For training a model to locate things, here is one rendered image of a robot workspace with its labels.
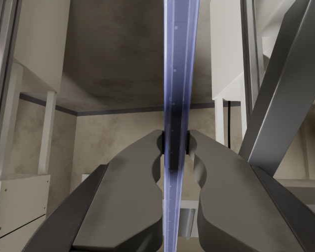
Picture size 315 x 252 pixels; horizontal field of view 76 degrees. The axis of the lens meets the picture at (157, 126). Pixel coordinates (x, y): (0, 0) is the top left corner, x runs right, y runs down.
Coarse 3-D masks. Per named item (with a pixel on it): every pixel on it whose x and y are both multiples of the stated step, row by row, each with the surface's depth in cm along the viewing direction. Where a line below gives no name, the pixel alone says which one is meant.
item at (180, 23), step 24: (168, 0) 8; (192, 0) 8; (168, 24) 8; (192, 24) 8; (168, 48) 9; (192, 48) 9; (168, 72) 10; (192, 72) 10; (168, 96) 10; (168, 120) 11; (168, 144) 13; (168, 168) 14; (168, 192) 16; (168, 216) 18; (168, 240) 22
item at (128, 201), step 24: (144, 144) 11; (120, 168) 9; (144, 168) 9; (96, 192) 8; (120, 192) 8; (144, 192) 8; (96, 216) 7; (120, 216) 7; (144, 216) 7; (96, 240) 6; (120, 240) 6; (144, 240) 7
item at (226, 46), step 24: (216, 0) 100; (216, 24) 99; (240, 24) 73; (216, 48) 98; (240, 48) 72; (264, 48) 57; (216, 72) 97; (240, 72) 72; (264, 72) 70; (216, 96) 97
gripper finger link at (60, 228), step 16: (96, 176) 9; (80, 192) 8; (64, 208) 7; (80, 208) 7; (48, 224) 7; (64, 224) 7; (80, 224) 7; (32, 240) 6; (48, 240) 6; (64, 240) 6
